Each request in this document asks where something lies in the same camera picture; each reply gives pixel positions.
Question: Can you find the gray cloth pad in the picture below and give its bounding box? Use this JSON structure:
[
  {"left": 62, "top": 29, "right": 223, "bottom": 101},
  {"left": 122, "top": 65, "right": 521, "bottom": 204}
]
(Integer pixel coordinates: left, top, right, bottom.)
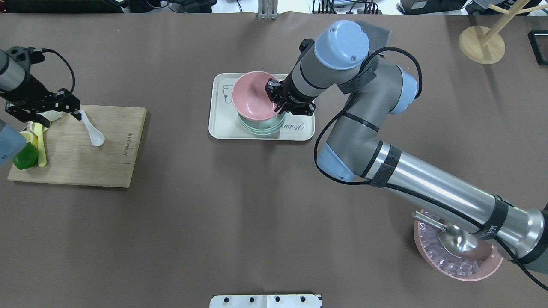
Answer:
[{"left": 355, "top": 20, "right": 392, "bottom": 51}]

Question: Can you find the metal ice scoop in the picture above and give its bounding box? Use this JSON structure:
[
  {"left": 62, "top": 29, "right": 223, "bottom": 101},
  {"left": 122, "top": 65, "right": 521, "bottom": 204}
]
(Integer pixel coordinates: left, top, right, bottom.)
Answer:
[{"left": 411, "top": 210, "right": 493, "bottom": 261}]

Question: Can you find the green bowl stack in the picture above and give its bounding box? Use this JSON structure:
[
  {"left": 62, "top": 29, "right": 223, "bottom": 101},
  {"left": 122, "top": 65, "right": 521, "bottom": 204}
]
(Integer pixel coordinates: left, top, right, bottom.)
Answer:
[{"left": 238, "top": 113, "right": 286, "bottom": 136}]

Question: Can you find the large pink bowl with ice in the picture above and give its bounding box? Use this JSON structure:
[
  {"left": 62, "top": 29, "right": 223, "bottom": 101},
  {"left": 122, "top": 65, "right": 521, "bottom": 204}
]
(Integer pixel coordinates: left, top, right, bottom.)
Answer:
[{"left": 414, "top": 209, "right": 503, "bottom": 281}]

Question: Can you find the small pink bowl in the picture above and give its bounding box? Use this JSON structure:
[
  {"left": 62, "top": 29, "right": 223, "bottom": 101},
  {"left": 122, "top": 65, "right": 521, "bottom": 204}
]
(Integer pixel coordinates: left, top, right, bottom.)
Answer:
[{"left": 232, "top": 71, "right": 279, "bottom": 121}]

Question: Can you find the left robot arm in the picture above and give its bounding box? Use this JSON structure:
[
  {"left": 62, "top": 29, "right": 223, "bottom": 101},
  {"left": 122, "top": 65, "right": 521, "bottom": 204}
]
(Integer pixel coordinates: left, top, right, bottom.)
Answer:
[{"left": 0, "top": 46, "right": 82, "bottom": 128}]

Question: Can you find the wooden mug tree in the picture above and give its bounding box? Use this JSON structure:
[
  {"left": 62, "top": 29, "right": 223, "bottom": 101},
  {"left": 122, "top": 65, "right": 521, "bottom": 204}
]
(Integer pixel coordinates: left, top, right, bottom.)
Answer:
[{"left": 458, "top": 0, "right": 548, "bottom": 65}]

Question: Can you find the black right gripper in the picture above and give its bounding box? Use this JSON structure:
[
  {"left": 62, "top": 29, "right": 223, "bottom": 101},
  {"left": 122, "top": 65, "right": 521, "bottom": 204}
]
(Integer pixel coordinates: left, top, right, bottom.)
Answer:
[{"left": 265, "top": 79, "right": 316, "bottom": 116}]

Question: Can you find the cream rabbit tray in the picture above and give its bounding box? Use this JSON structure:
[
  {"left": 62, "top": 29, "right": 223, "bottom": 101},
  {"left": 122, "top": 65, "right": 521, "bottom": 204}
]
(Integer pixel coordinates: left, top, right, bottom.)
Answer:
[{"left": 208, "top": 73, "right": 315, "bottom": 142}]

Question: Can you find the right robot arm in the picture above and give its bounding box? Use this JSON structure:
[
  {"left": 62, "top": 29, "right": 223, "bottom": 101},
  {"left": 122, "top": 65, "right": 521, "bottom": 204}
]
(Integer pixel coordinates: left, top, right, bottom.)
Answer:
[{"left": 262, "top": 19, "right": 547, "bottom": 274}]

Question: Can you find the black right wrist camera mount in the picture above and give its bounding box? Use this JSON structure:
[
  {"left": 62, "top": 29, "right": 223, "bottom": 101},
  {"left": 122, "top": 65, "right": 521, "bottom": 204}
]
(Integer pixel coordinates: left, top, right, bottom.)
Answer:
[{"left": 299, "top": 38, "right": 315, "bottom": 54}]

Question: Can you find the wooden cutting board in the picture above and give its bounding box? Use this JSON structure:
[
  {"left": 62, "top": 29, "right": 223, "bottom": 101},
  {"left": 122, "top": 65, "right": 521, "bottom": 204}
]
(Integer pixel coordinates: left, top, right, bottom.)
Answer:
[{"left": 7, "top": 105, "right": 147, "bottom": 188}]

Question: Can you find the yellow plastic knife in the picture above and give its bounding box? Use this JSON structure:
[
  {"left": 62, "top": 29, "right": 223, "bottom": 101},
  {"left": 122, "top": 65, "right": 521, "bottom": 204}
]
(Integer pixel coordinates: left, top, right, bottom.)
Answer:
[{"left": 33, "top": 123, "right": 47, "bottom": 167}]

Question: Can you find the yellow lemon slice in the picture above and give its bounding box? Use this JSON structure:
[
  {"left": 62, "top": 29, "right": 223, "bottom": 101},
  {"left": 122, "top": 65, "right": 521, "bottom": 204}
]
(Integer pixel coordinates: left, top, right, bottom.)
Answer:
[{"left": 19, "top": 130, "right": 39, "bottom": 148}]

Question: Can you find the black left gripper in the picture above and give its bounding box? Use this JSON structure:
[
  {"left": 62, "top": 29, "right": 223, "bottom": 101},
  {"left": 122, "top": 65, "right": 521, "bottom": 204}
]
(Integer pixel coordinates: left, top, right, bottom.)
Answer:
[{"left": 4, "top": 88, "right": 82, "bottom": 122}]

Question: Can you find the white column base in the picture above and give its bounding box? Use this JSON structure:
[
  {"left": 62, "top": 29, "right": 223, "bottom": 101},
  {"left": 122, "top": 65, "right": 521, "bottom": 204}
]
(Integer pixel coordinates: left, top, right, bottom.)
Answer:
[{"left": 209, "top": 294, "right": 323, "bottom": 308}]

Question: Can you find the white garlic bulb toy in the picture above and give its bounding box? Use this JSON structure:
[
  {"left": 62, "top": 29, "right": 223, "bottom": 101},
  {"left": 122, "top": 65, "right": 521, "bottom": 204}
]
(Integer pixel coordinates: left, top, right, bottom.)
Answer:
[{"left": 39, "top": 110, "right": 63, "bottom": 121}]

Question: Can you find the green lime toy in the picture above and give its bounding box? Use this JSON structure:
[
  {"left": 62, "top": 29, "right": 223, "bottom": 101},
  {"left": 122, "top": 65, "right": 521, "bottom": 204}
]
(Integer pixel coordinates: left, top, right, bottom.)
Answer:
[{"left": 12, "top": 142, "right": 39, "bottom": 170}]

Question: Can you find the white ceramic spoon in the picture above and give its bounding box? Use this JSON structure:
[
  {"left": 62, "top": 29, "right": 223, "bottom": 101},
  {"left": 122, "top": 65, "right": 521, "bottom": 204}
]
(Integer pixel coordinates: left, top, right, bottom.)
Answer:
[{"left": 80, "top": 109, "right": 105, "bottom": 147}]

